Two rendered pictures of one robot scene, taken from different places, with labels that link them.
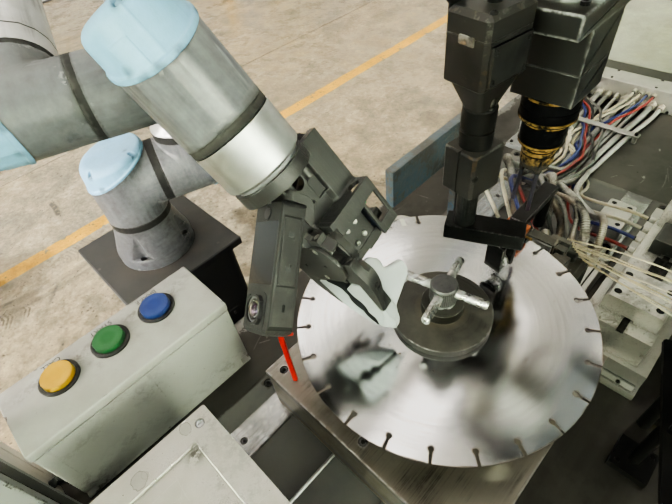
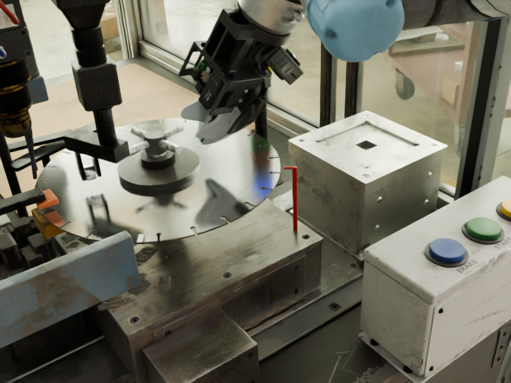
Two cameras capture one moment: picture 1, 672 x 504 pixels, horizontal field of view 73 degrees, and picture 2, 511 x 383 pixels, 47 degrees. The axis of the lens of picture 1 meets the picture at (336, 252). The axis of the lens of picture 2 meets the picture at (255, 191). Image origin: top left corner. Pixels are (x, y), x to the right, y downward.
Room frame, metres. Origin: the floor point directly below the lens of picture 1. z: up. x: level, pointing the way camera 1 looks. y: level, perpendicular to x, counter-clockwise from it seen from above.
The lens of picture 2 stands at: (0.98, 0.09, 1.35)
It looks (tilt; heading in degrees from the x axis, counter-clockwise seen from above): 32 degrees down; 186
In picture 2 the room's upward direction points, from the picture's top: 3 degrees counter-clockwise
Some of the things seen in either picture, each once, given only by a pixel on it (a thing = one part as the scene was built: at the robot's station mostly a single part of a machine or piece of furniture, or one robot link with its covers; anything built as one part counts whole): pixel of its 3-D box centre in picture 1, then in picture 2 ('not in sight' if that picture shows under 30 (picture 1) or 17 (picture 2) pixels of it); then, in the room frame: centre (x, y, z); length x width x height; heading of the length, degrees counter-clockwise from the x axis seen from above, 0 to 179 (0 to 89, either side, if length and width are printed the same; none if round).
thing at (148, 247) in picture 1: (148, 226); not in sight; (0.71, 0.36, 0.80); 0.15 x 0.15 x 0.10
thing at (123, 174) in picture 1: (126, 178); not in sight; (0.71, 0.36, 0.91); 0.13 x 0.12 x 0.14; 109
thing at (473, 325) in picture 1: (441, 307); (158, 161); (0.29, -0.11, 0.96); 0.11 x 0.11 x 0.03
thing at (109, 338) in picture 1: (110, 341); (483, 232); (0.36, 0.31, 0.90); 0.04 x 0.04 x 0.02
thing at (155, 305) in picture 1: (156, 308); (446, 254); (0.41, 0.26, 0.90); 0.04 x 0.04 x 0.02
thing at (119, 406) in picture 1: (139, 375); (464, 272); (0.35, 0.30, 0.82); 0.28 x 0.11 x 0.15; 130
